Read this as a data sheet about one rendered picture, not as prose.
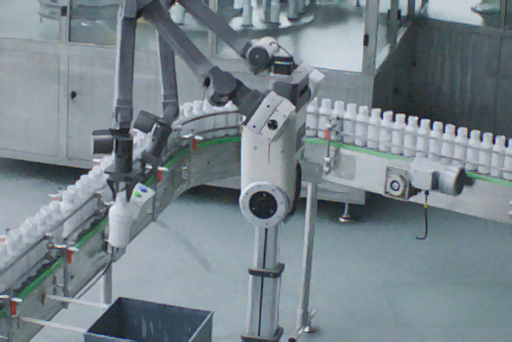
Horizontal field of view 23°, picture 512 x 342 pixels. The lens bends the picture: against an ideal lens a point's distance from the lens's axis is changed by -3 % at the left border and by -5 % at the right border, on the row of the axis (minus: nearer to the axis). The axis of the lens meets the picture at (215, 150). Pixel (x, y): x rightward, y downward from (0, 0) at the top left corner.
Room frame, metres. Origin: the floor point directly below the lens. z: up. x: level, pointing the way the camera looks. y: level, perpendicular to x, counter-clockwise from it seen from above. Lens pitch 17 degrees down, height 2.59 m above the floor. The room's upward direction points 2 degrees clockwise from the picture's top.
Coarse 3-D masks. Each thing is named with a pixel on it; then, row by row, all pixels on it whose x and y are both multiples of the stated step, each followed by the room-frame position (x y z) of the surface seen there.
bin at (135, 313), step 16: (96, 304) 3.76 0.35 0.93; (112, 304) 3.73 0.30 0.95; (128, 304) 3.79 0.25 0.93; (144, 304) 3.77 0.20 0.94; (160, 304) 3.76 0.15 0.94; (32, 320) 3.60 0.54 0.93; (96, 320) 3.60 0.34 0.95; (112, 320) 3.73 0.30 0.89; (128, 320) 3.79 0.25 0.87; (144, 320) 3.77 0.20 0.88; (160, 320) 3.76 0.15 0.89; (176, 320) 3.74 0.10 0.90; (192, 320) 3.73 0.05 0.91; (208, 320) 3.66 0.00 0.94; (96, 336) 3.49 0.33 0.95; (112, 336) 3.73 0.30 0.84; (128, 336) 3.79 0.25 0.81; (144, 336) 3.77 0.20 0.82; (160, 336) 3.76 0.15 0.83; (176, 336) 3.74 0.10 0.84; (192, 336) 3.73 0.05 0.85; (208, 336) 3.68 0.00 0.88
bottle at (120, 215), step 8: (120, 192) 3.79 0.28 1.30; (120, 200) 3.76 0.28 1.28; (112, 208) 3.76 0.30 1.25; (120, 208) 3.75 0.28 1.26; (128, 208) 3.76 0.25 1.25; (112, 216) 3.75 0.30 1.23; (120, 216) 3.74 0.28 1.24; (128, 216) 3.75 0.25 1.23; (112, 224) 3.75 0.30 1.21; (120, 224) 3.74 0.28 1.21; (128, 224) 3.76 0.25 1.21; (112, 232) 3.76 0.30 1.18; (120, 232) 3.75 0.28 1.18; (128, 232) 3.77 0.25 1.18; (112, 240) 3.76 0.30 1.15; (120, 240) 3.75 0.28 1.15
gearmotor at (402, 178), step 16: (400, 160) 5.21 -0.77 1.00; (416, 160) 5.11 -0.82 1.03; (432, 160) 5.10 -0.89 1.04; (384, 176) 5.17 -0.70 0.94; (400, 176) 5.13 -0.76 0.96; (416, 176) 5.04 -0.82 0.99; (432, 176) 5.01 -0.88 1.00; (448, 176) 5.00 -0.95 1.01; (464, 176) 5.06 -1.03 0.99; (384, 192) 5.17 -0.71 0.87; (400, 192) 5.12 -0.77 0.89; (416, 192) 5.19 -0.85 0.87; (448, 192) 5.01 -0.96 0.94
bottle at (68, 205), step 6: (66, 192) 4.16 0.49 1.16; (72, 192) 4.16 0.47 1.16; (66, 198) 4.13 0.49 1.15; (72, 198) 4.14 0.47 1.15; (60, 204) 4.14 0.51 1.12; (66, 204) 4.13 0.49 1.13; (72, 204) 4.13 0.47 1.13; (60, 210) 4.13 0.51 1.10; (66, 210) 4.12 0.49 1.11; (72, 210) 4.12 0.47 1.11; (66, 216) 4.12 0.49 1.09; (66, 222) 4.12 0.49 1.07; (72, 222) 4.12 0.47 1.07; (66, 228) 4.12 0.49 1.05; (72, 228) 4.12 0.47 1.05; (66, 234) 4.12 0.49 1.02; (72, 240) 4.13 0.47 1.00
